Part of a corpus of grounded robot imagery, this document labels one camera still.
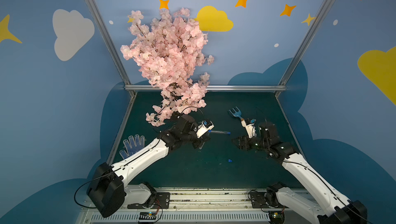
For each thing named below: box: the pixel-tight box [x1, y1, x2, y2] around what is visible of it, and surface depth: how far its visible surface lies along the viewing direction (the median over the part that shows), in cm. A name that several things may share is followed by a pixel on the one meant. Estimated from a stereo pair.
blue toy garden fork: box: [227, 106, 244, 121], surface depth 110 cm
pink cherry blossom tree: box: [120, 8, 214, 127], surface depth 72 cm
